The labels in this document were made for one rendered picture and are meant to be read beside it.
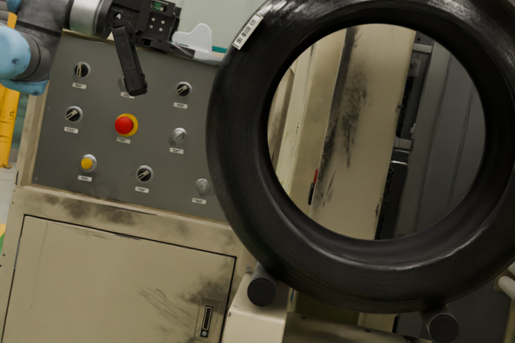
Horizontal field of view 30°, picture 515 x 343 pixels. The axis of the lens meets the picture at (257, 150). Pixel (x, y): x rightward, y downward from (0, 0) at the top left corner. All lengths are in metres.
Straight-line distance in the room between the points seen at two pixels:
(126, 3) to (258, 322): 0.55
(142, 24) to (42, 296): 0.83
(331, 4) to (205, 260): 0.83
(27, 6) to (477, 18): 0.70
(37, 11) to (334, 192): 0.65
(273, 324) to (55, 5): 0.61
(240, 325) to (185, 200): 0.70
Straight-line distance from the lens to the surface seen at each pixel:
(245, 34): 1.45
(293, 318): 1.79
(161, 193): 2.14
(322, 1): 1.44
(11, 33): 1.45
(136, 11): 1.57
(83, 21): 1.57
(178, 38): 1.55
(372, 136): 1.82
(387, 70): 1.82
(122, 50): 1.56
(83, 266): 2.14
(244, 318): 1.48
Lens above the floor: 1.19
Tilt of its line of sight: 3 degrees down
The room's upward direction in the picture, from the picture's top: 11 degrees clockwise
